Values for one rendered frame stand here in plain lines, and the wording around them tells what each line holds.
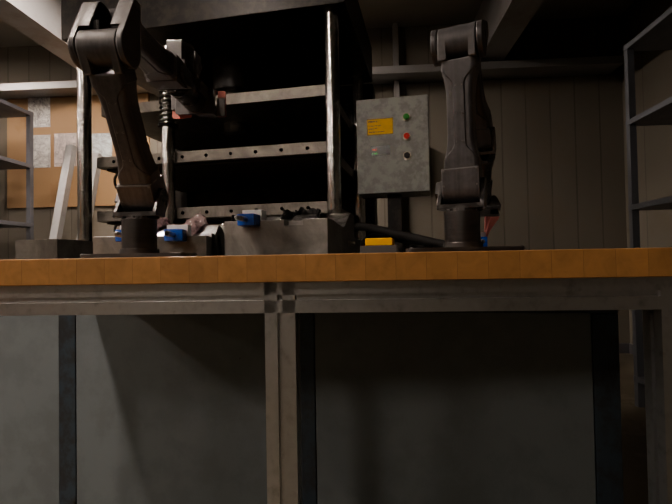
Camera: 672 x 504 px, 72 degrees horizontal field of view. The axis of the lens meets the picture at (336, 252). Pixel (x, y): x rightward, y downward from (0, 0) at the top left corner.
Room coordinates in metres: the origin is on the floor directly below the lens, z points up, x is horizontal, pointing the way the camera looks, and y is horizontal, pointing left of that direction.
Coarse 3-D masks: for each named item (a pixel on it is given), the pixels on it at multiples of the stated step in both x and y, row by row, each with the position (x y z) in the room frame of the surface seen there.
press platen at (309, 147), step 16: (288, 144) 1.95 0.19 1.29; (304, 144) 1.93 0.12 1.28; (320, 144) 1.92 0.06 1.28; (112, 160) 2.12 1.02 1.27; (160, 160) 2.07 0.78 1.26; (176, 160) 2.05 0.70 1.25; (192, 160) 2.04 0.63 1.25; (208, 160) 2.02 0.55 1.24; (224, 160) 2.02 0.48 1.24; (352, 176) 2.49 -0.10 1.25
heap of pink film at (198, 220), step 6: (198, 216) 1.32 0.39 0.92; (204, 216) 1.32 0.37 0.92; (162, 222) 1.27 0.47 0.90; (168, 222) 1.35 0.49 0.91; (186, 222) 1.27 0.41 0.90; (192, 222) 1.27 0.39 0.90; (198, 222) 1.27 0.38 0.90; (204, 222) 1.30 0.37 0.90; (192, 228) 1.24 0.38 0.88; (198, 228) 1.26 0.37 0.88; (192, 234) 1.23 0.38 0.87
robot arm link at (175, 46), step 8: (168, 40) 1.04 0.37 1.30; (176, 40) 1.04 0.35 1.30; (168, 48) 1.04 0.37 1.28; (176, 48) 1.04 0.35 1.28; (184, 48) 1.06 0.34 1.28; (192, 48) 1.08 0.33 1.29; (184, 56) 1.06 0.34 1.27; (192, 56) 1.08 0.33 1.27; (192, 64) 1.08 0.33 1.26; (184, 72) 1.00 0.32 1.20; (192, 72) 1.09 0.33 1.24; (184, 80) 1.00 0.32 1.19; (184, 88) 1.04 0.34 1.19
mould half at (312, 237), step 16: (224, 224) 1.14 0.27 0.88; (272, 224) 1.11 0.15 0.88; (304, 224) 1.09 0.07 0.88; (320, 224) 1.09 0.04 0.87; (336, 224) 1.18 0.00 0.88; (352, 224) 1.42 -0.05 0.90; (240, 240) 1.13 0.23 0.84; (256, 240) 1.12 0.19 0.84; (272, 240) 1.11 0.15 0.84; (288, 240) 1.10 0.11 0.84; (304, 240) 1.09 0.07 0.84; (320, 240) 1.09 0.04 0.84; (336, 240) 1.18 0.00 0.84; (352, 240) 1.42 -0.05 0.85
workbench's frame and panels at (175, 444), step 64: (0, 320) 1.25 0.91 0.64; (64, 320) 1.21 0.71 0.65; (128, 320) 1.17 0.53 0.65; (192, 320) 1.13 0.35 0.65; (256, 320) 1.10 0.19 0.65; (320, 320) 1.07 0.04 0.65; (384, 320) 1.04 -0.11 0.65; (448, 320) 1.01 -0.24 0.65; (512, 320) 0.98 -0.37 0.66; (576, 320) 0.96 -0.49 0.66; (0, 384) 1.25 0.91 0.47; (64, 384) 1.21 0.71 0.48; (128, 384) 1.17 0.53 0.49; (192, 384) 1.14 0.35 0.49; (256, 384) 1.10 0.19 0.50; (320, 384) 1.07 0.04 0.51; (384, 384) 1.04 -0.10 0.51; (448, 384) 1.01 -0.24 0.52; (512, 384) 0.98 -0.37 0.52; (576, 384) 0.96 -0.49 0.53; (0, 448) 1.25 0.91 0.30; (64, 448) 1.21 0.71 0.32; (128, 448) 1.17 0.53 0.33; (192, 448) 1.14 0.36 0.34; (256, 448) 1.10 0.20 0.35; (320, 448) 1.07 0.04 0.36; (384, 448) 1.04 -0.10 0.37; (448, 448) 1.01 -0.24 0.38; (512, 448) 0.99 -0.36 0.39; (576, 448) 0.96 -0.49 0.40
